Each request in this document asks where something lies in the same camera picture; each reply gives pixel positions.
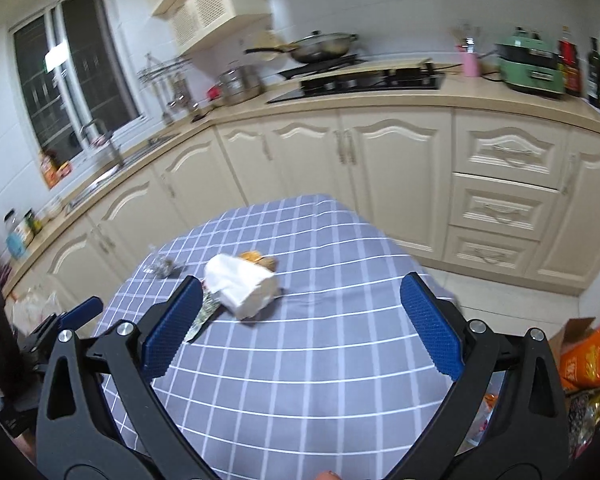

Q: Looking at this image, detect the hanging white plastic bag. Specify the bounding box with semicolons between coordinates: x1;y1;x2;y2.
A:
7;287;63;336

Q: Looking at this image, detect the sliding window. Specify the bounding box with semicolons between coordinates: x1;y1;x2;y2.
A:
10;0;146;153

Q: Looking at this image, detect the bundle of chopsticks and spoons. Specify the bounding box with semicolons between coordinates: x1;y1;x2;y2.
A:
450;22;481;53

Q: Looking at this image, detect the orange seasoning packet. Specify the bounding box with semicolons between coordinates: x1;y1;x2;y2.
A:
39;150;61;190

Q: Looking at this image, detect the white tissue paper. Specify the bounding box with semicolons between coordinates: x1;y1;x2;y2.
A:
203;254;281;320

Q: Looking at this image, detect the dark patterned snack bag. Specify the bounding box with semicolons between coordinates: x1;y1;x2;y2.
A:
567;387;600;461

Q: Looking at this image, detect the small orange wrapper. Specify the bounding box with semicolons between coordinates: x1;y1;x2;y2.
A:
240;251;279;272

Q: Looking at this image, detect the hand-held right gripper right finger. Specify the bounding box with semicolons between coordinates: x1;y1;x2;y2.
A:
385;272;567;480

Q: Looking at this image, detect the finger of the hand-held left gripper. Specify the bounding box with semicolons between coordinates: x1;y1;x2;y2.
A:
59;297;104;332

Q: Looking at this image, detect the medium cream drawer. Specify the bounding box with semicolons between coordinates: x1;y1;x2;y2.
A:
450;174;561;241

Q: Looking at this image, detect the steel sink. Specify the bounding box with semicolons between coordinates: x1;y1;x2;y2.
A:
62;132;176;213

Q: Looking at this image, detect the small cream drawer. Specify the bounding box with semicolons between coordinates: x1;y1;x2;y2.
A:
442;227;541;278

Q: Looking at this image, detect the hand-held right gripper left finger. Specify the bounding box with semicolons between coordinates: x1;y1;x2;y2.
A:
36;275;218;480

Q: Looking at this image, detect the steel stock pot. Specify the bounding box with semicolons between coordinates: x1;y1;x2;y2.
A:
216;62;263;107

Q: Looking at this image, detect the black gas stove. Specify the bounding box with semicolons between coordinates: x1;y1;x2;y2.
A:
266;67;446;106

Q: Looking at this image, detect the blue packet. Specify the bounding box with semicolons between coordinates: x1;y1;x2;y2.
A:
6;232;28;261

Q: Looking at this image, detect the blue checked tablecloth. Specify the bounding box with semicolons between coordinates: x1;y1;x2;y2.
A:
92;192;506;480

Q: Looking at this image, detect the small green jar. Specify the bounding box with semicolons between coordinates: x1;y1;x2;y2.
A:
22;208;43;236

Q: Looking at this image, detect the green electric cooker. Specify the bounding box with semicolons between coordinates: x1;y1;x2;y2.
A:
495;27;568;100

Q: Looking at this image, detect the wooden board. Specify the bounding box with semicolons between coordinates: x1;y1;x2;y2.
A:
300;59;436;81

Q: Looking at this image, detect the clear jar with lid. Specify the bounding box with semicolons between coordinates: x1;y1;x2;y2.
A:
4;209;31;248

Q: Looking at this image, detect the steel faucet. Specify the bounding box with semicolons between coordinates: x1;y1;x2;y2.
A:
80;119;126;168

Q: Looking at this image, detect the silver green snack wrapper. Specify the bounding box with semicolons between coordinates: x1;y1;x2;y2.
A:
185;290;222;343

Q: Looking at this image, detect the black induction cooker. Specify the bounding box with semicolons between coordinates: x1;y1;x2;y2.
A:
279;55;368;80

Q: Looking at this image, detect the wall utensil rack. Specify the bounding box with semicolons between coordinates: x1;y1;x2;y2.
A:
137;52;193;83

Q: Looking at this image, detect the large cream drawer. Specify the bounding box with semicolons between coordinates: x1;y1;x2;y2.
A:
452;110;571;188

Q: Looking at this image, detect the steel wok with lid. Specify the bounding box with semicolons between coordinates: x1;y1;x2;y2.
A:
244;31;359;65

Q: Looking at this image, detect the small clear plastic wrapper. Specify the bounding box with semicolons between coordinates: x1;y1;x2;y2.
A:
147;247;186;278

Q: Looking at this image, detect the cream lattice wall cabinet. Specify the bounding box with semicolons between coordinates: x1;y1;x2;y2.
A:
140;0;273;56

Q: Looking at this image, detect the cream kitchen base cabinet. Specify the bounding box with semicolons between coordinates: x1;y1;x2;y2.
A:
5;105;600;296

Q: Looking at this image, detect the red label sauce bottle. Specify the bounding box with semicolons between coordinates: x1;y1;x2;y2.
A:
560;27;583;98

